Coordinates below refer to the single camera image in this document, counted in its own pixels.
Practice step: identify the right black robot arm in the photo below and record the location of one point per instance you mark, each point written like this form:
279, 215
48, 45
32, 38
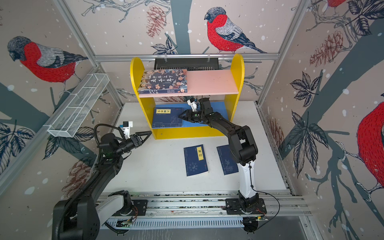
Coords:
242, 145

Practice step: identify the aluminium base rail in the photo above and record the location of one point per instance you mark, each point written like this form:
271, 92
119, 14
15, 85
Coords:
191, 210

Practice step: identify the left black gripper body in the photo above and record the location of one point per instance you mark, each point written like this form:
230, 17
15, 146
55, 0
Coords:
134, 141

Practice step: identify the yellow pink blue shelf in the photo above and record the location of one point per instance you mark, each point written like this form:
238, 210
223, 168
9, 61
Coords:
200, 83

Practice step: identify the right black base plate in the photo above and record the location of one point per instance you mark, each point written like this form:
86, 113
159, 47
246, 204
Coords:
240, 207

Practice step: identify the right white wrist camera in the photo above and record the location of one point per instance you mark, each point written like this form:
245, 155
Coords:
193, 104

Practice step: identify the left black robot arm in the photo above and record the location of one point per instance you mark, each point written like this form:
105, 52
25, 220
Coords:
80, 217

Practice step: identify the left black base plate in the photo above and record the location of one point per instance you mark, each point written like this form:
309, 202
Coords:
138, 209

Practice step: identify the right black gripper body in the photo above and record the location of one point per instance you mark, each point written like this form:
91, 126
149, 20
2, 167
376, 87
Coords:
197, 116

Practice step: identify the black vent panel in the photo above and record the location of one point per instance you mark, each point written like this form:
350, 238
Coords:
191, 64

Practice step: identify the large illustrated colourful book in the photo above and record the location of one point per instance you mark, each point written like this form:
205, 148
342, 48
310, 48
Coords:
168, 81

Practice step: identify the white wire mesh basket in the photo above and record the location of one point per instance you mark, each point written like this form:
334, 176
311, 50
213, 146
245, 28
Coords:
71, 118

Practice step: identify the blue book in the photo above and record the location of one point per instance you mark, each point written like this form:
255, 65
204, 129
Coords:
195, 160
167, 118
229, 166

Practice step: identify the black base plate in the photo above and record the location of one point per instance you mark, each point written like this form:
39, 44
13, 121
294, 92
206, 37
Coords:
240, 207
138, 209

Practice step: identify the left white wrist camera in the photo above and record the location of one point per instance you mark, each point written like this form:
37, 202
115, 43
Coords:
126, 127

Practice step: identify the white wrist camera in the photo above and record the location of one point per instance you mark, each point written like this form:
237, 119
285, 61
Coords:
193, 104
126, 127

